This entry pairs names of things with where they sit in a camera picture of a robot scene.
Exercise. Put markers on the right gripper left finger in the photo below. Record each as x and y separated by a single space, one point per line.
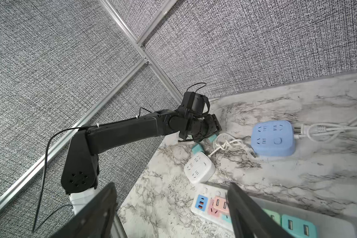
96 219

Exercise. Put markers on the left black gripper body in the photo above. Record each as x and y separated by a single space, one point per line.
201 129

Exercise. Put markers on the pink plug cube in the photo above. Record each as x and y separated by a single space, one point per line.
221 204

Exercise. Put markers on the teal plug cube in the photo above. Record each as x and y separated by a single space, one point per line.
212 138
274 216
197 148

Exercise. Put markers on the blue square power strip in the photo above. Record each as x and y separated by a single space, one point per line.
273 139

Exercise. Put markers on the green plug cube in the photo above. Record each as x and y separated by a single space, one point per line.
297 227

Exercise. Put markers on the white square power strip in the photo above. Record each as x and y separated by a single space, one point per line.
199 168

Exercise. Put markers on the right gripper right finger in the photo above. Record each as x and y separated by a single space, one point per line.
248 219

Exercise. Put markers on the long white power strip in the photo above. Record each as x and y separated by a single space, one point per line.
326 226

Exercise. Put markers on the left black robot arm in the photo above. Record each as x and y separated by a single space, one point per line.
81 170

